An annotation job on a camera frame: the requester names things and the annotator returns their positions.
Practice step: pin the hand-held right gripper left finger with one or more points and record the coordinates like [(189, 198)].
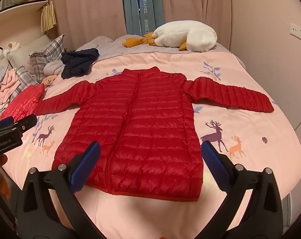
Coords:
[(87, 164)]

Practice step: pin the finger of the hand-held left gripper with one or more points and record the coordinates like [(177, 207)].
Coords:
[(23, 125)]

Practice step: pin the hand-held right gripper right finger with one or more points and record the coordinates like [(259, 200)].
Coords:
[(211, 156)]

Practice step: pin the red down jacket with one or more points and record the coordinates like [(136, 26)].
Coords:
[(150, 129), (21, 102)]

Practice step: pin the person's left hand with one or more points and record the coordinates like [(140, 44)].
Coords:
[(3, 159)]

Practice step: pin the folded red down jacket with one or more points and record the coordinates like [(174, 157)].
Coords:
[(21, 102)]

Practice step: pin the pink deer print duvet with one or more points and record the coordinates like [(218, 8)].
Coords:
[(252, 169)]

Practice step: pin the pink garment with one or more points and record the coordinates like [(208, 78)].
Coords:
[(6, 84)]

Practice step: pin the small plaid pillow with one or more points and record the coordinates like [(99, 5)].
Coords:
[(24, 77)]

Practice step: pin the small orange doll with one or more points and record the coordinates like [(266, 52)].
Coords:
[(49, 80)]

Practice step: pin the grey garment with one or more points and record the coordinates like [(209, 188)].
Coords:
[(52, 67)]

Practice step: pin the large plaid pillow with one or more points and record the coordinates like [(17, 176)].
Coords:
[(41, 57)]

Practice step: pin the cream pillow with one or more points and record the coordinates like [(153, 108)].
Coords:
[(28, 44)]

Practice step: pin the navy blue garment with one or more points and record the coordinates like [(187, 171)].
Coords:
[(75, 63)]

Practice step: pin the beige hanging tassel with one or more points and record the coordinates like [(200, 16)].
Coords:
[(49, 17)]

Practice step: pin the white goose plush toy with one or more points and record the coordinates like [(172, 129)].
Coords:
[(185, 36)]

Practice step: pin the pink curtain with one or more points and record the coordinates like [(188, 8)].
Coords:
[(195, 2), (90, 10)]

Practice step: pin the blue-grey lettered pillow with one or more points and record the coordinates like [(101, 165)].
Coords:
[(133, 5)]

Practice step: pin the white wall socket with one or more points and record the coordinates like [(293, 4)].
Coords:
[(299, 31)]

